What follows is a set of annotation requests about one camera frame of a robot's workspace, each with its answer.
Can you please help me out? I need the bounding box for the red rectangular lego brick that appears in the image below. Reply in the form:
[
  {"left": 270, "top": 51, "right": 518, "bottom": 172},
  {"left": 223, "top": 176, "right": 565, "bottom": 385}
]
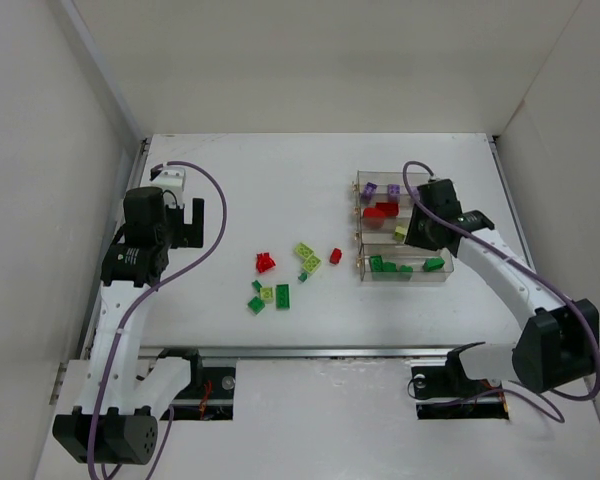
[{"left": 375, "top": 202, "right": 400, "bottom": 218}]

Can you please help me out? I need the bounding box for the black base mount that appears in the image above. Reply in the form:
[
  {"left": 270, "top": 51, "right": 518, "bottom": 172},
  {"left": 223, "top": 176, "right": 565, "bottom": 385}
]
[
  {"left": 136, "top": 348, "right": 236, "bottom": 421},
  {"left": 407, "top": 343, "right": 509, "bottom": 420}
]

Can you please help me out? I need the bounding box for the red rounded lego brick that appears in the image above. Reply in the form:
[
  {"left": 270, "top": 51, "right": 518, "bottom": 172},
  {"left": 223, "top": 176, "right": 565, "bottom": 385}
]
[{"left": 361, "top": 207, "right": 386, "bottom": 230}]

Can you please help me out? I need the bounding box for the lime lego brick carried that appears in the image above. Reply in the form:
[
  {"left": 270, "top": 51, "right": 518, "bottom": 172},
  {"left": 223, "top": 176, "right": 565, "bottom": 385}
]
[{"left": 393, "top": 225, "right": 408, "bottom": 244}]

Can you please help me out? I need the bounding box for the green lego brick bottom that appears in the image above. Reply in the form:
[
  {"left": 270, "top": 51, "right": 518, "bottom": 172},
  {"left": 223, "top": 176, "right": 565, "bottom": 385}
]
[{"left": 247, "top": 296, "right": 266, "bottom": 315}]

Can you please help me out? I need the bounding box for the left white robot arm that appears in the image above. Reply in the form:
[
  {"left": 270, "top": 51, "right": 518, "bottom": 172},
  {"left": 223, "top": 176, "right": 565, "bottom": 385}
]
[{"left": 52, "top": 187, "right": 204, "bottom": 466}]

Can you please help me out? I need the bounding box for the green lego brick carried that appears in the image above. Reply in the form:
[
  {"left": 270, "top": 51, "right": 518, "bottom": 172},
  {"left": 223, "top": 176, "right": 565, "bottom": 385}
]
[{"left": 422, "top": 257, "right": 445, "bottom": 273}]

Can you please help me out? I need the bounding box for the small lime lego brick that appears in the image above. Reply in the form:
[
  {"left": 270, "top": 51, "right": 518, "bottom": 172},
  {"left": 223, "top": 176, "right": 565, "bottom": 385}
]
[{"left": 259, "top": 286, "right": 275, "bottom": 303}]

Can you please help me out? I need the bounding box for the small purple lego brick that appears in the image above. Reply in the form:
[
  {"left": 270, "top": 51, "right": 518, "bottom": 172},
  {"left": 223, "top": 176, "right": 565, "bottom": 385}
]
[{"left": 360, "top": 182, "right": 378, "bottom": 204}]

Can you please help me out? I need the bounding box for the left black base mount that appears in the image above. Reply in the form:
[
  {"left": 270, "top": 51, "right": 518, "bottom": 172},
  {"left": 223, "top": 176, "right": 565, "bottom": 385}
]
[{"left": 136, "top": 348, "right": 236, "bottom": 421}]

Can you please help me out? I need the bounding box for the red irregular lego piece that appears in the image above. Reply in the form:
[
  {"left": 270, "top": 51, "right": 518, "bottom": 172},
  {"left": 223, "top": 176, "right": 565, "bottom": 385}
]
[{"left": 256, "top": 252, "right": 276, "bottom": 274}]

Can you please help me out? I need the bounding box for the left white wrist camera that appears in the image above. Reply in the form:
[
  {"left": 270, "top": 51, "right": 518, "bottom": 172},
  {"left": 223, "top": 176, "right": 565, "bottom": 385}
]
[{"left": 149, "top": 166, "right": 186, "bottom": 209}]

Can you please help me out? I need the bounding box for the long green lego brick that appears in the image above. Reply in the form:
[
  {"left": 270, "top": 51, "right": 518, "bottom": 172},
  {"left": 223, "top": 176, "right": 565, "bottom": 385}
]
[{"left": 275, "top": 284, "right": 291, "bottom": 310}]

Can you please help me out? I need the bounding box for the clear container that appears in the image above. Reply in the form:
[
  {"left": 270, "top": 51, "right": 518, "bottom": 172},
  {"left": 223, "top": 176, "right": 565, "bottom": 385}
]
[
  {"left": 352, "top": 170, "right": 432, "bottom": 201},
  {"left": 354, "top": 216, "right": 429, "bottom": 251},
  {"left": 356, "top": 244, "right": 454, "bottom": 283},
  {"left": 354, "top": 194, "right": 415, "bottom": 229}
]

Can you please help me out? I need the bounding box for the lime lego brick upper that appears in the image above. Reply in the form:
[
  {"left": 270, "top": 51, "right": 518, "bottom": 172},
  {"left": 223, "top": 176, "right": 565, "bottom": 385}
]
[{"left": 294, "top": 242, "right": 314, "bottom": 260}]

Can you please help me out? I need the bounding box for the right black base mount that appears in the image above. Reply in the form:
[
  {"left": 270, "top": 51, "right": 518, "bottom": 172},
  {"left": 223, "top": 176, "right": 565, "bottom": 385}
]
[{"left": 407, "top": 343, "right": 509, "bottom": 420}]

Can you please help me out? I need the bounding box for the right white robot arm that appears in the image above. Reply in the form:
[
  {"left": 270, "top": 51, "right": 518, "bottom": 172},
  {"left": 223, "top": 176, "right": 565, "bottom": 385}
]
[{"left": 405, "top": 179, "right": 600, "bottom": 393}]

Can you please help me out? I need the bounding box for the lime lego brick lower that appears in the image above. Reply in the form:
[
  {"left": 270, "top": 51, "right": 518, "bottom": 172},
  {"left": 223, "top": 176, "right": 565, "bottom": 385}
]
[{"left": 302, "top": 255, "right": 322, "bottom": 275}]

